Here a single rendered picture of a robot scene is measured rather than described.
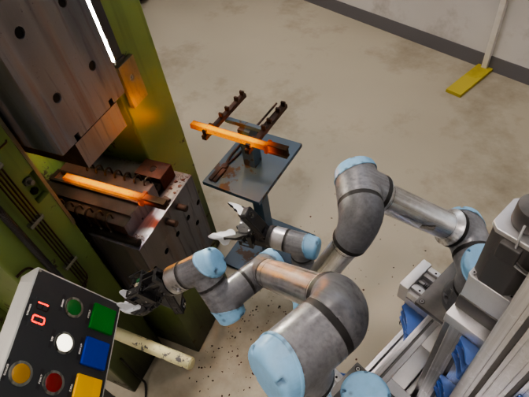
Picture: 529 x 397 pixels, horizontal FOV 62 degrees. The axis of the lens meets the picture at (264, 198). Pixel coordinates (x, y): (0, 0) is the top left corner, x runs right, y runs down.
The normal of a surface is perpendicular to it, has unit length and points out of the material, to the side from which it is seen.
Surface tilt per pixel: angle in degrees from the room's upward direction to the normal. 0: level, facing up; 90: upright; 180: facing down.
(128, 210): 0
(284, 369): 26
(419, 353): 0
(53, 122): 90
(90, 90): 90
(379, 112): 0
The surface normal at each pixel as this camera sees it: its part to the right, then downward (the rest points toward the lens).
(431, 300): -0.11, -0.65
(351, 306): 0.39, -0.62
